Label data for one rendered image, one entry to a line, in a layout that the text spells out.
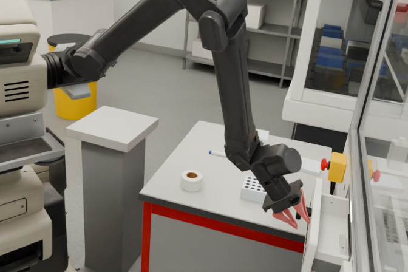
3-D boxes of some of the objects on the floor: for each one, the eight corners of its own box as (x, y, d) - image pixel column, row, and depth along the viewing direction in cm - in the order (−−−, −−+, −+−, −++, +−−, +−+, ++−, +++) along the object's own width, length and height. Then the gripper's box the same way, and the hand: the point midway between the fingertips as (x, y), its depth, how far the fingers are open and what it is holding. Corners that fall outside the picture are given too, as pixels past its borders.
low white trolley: (133, 357, 160) (138, 192, 130) (186, 252, 215) (198, 119, 185) (283, 411, 147) (328, 241, 116) (299, 285, 202) (332, 147, 171)
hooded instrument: (254, 261, 214) (326, -139, 142) (291, 125, 378) (333, -92, 307) (518, 335, 186) (771, -116, 114) (434, 154, 350) (516, -78, 279)
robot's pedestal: (69, 272, 196) (61, 128, 165) (104, 235, 222) (102, 104, 192) (125, 294, 188) (128, 145, 157) (155, 252, 214) (161, 118, 183)
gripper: (288, 159, 100) (322, 209, 103) (253, 176, 105) (286, 223, 107) (285, 173, 94) (321, 226, 97) (248, 190, 99) (283, 240, 101)
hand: (301, 222), depth 102 cm, fingers closed on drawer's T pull, 3 cm apart
